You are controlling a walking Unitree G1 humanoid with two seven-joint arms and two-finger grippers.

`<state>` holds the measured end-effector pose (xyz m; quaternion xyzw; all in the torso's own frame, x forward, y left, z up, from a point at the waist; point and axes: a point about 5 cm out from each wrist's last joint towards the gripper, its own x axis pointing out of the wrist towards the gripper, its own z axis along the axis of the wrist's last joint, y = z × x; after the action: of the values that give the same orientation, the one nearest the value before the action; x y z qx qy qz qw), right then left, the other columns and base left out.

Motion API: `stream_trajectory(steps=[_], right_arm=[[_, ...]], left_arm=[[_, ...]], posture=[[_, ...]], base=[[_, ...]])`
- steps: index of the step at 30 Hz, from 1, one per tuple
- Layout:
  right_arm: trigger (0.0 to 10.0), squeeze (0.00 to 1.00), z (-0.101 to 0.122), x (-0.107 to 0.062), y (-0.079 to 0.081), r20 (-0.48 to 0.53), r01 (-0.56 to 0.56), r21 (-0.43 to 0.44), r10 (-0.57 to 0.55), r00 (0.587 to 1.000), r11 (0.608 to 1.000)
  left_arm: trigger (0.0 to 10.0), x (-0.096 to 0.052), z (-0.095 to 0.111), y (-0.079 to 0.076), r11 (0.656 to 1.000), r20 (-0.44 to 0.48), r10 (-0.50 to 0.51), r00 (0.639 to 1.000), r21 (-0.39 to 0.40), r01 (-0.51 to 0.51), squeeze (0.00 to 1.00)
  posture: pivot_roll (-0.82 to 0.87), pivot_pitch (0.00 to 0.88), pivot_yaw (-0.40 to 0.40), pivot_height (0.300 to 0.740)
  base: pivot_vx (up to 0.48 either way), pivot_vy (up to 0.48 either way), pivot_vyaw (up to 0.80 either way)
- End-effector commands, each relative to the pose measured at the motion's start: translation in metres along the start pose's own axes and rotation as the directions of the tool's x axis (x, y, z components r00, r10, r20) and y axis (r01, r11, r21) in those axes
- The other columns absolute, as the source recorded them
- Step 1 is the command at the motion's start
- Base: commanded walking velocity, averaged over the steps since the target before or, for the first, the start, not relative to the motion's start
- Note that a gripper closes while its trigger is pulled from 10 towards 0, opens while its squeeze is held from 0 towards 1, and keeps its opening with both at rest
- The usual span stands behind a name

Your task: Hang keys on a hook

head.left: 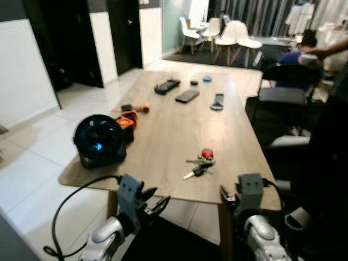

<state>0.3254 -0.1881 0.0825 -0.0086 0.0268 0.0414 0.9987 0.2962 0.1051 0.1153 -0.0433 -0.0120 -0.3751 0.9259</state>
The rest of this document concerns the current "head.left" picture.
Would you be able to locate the key bunch with red fob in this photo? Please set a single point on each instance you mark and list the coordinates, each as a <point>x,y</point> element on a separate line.
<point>207,153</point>

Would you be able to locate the white hand controller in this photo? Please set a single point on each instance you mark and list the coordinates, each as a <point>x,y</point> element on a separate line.
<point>311,62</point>

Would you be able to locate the person's right forearm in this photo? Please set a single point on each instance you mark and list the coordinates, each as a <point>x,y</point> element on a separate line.
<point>337,48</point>

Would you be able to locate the person's right hand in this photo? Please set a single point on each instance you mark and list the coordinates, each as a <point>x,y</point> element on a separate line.
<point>316,53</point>

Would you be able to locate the wooden table leg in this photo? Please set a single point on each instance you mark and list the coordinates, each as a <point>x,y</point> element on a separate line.
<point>224,234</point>
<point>112,204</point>

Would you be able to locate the black floor mat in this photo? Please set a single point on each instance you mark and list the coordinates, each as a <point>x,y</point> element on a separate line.
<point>179,244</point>

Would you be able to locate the white slipper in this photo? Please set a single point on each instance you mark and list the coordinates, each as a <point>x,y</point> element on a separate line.
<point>296,218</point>

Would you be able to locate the orange black power tool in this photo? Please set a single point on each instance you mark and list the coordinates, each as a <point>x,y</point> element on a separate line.
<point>128,120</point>

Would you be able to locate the black round fan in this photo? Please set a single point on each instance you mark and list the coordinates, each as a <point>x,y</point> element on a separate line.
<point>98,136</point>

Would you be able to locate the white rounded object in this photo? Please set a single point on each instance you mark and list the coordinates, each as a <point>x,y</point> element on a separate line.
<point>288,141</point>

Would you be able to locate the orange cylinder piece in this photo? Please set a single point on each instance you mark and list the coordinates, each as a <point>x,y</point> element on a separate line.
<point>143,108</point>

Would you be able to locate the black phone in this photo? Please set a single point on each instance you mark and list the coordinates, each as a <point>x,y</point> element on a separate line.
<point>187,96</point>

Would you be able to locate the black handheld controller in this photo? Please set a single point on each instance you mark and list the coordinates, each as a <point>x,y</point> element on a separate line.
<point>166,86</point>

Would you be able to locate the black folding chair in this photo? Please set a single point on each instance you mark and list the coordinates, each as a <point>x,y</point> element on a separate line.
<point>283,97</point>

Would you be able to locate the small black oval object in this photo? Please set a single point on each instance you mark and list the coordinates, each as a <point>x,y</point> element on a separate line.
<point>194,82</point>

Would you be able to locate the blue round object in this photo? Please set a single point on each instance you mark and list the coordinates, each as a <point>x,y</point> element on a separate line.
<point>207,79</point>

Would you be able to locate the dark rug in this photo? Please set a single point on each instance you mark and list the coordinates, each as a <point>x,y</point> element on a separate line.
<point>179,57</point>

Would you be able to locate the seated person in blue shirt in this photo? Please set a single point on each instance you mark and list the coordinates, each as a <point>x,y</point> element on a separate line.
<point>291,60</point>

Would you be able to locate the black door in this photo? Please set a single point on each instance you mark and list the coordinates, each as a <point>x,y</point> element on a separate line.
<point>125,38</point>
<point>65,43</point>

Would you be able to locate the white shell chair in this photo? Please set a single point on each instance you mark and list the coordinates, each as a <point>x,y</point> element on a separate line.
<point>212,27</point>
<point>249,42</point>
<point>228,35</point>
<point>187,30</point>

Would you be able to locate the dark grey curtain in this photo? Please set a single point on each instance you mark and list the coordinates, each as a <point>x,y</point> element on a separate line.
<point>261,13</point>

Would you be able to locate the white hanging garments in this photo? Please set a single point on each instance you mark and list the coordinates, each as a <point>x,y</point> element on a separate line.
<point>300,19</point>

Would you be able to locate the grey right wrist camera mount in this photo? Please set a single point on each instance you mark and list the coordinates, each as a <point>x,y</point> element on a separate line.
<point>251,187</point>

